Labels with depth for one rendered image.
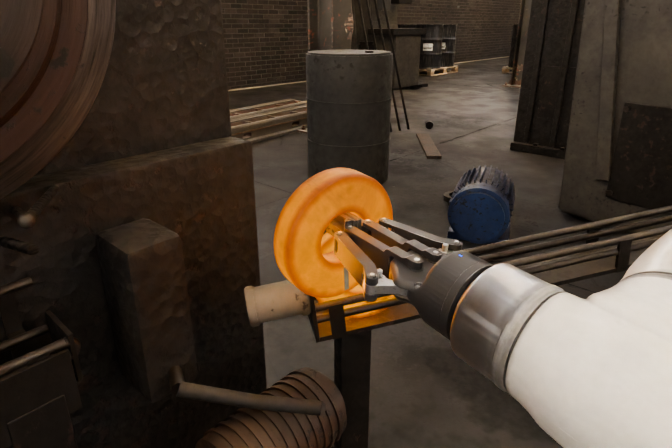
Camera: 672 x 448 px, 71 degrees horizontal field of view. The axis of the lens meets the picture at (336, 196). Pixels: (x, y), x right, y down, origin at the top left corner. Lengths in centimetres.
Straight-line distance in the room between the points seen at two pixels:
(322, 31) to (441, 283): 449
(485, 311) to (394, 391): 122
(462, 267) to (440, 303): 4
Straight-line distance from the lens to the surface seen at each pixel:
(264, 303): 71
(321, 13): 484
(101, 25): 59
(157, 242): 65
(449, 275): 41
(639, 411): 34
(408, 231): 52
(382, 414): 151
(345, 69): 303
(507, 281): 39
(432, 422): 151
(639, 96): 278
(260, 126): 459
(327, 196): 51
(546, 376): 36
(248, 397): 73
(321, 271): 55
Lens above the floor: 106
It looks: 20 degrees down
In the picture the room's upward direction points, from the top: straight up
